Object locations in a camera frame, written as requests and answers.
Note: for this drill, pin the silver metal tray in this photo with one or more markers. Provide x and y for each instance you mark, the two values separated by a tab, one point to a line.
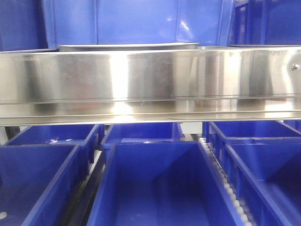
129	47

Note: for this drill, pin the blue rear centre bin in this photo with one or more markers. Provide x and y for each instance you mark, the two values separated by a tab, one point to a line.
141	132

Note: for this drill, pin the blue bin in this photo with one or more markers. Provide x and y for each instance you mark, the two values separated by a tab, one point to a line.
162	184
88	136
220	133
37	183
141	132
267	181

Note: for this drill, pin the blue lower centre bin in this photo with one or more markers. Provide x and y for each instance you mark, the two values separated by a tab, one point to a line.
162	184

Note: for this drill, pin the blue rear right bin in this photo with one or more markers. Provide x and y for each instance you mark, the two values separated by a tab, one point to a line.
220	133

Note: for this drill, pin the blue rear left bin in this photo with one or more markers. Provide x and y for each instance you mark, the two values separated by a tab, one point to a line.
88	136

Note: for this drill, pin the blue lower left bin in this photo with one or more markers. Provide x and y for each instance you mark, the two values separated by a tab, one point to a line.
37	183

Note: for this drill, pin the blue lower right bin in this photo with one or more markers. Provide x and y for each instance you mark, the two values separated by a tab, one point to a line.
267	181

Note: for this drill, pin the blue upper right crate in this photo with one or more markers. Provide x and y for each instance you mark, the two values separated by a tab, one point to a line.
266	22

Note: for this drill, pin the large blue upper crate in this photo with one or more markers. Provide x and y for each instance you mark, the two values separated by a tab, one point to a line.
41	24

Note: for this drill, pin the roller track rail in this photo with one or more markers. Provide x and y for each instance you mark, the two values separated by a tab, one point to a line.
223	177
79	210

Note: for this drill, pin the left roller track rail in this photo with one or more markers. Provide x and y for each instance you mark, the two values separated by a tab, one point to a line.
79	210

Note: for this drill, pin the silver rail bolt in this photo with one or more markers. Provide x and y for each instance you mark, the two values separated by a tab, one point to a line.
295	67

